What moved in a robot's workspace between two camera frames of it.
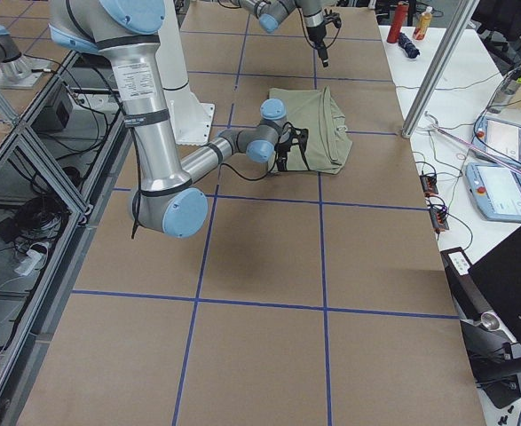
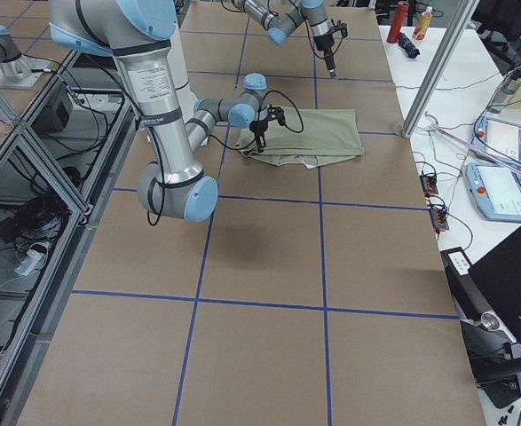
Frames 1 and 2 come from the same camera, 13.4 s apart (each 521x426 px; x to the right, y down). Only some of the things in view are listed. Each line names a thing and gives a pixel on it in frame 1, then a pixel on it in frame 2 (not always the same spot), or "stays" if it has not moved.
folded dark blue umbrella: (407, 46) stays
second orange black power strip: (439, 219) stays
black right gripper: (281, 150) → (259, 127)
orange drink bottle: (422, 24) stays
